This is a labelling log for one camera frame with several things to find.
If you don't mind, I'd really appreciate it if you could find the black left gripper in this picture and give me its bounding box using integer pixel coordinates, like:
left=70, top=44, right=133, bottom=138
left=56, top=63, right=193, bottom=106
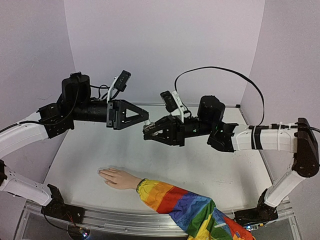
left=71, top=99, right=151, bottom=130

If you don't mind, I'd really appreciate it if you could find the glitter nail polish bottle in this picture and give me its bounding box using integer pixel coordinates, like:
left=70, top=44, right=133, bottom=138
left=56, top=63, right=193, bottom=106
left=142, top=122, right=159, bottom=137

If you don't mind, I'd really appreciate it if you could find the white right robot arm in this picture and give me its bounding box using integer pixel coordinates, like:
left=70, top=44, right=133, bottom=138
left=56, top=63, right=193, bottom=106
left=143, top=91, right=320, bottom=226

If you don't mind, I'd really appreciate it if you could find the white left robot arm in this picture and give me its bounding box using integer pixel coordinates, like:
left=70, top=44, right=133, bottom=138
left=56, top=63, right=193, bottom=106
left=0, top=70, right=149, bottom=223

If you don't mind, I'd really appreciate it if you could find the mannequin hand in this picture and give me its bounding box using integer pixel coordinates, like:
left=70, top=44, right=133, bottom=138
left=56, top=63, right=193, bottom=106
left=98, top=168, right=142, bottom=190

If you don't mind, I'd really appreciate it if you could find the rainbow coloured sleeve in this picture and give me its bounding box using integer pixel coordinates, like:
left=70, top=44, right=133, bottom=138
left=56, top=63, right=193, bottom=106
left=136, top=178, right=255, bottom=240

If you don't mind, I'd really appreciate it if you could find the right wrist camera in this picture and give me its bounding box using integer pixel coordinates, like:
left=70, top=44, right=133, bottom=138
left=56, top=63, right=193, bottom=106
left=160, top=90, right=188, bottom=123

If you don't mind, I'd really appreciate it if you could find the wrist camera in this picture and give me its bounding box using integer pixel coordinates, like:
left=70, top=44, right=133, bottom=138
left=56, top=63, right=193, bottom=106
left=106, top=70, right=132, bottom=103
left=160, top=90, right=188, bottom=123

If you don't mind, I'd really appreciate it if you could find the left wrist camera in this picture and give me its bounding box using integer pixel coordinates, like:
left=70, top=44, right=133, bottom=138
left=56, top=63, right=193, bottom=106
left=106, top=70, right=132, bottom=103

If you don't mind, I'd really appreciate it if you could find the black camera cable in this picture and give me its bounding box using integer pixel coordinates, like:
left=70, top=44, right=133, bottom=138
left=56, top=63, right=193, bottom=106
left=174, top=66, right=266, bottom=127

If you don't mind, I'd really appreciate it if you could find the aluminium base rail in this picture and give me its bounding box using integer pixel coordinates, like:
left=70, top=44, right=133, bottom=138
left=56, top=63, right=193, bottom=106
left=23, top=196, right=293, bottom=237

